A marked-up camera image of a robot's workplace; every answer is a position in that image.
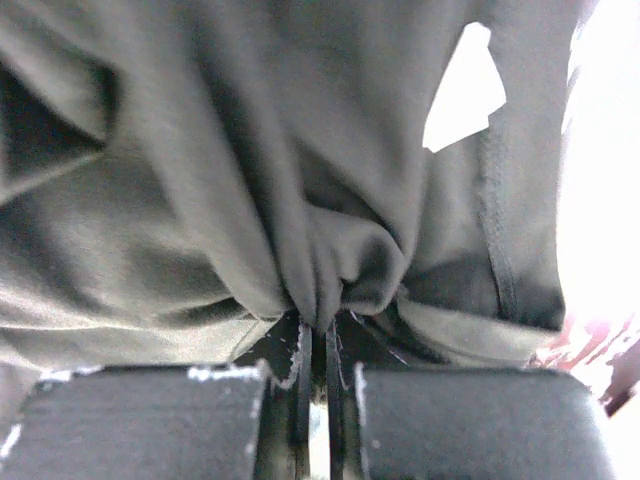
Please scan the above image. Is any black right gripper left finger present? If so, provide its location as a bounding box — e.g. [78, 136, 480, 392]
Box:
[1, 314, 312, 479]

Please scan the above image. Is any red t shirt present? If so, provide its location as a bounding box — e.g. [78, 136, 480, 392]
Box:
[530, 313, 639, 416]

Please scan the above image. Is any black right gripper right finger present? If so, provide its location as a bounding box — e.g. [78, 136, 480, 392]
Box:
[326, 314, 615, 479]

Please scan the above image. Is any black t shirt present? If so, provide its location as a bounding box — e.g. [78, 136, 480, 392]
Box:
[1, 1, 586, 369]

